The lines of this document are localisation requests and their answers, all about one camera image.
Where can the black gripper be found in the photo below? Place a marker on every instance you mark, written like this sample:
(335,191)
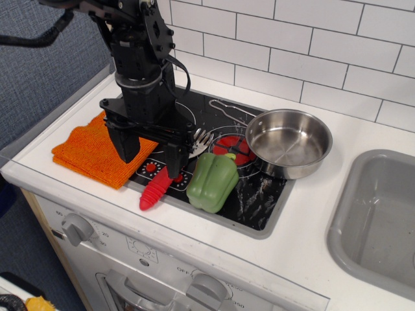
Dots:
(147,109)

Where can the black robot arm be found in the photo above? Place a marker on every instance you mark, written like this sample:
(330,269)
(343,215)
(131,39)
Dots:
(140,44)

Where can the orange knitted rag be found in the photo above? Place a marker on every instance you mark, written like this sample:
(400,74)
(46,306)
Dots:
(90,152)

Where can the green toy bell pepper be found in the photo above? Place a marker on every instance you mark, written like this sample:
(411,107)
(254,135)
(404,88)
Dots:
(215,176)

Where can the black toy stovetop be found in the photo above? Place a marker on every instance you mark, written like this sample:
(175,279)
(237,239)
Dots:
(253,206)

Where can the grey left oven knob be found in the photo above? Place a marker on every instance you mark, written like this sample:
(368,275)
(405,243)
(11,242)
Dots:
(76,229)

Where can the grey oven knob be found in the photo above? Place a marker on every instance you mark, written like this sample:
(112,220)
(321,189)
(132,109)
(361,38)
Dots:
(76,229)
(207,291)

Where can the stainless steel pan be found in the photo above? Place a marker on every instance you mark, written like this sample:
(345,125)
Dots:
(287,143)

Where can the grey right oven knob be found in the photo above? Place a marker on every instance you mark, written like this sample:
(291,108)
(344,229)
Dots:
(207,291)

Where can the yellow object at corner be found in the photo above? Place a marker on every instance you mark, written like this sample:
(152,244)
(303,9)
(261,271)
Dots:
(39,304)

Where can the grey sink basin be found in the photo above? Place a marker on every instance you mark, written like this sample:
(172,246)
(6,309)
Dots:
(371,236)

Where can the red handled spork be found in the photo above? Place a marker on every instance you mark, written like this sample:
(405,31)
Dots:
(158,186)

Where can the grey oven door handle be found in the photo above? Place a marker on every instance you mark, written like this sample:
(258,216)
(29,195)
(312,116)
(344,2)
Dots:
(141,293)

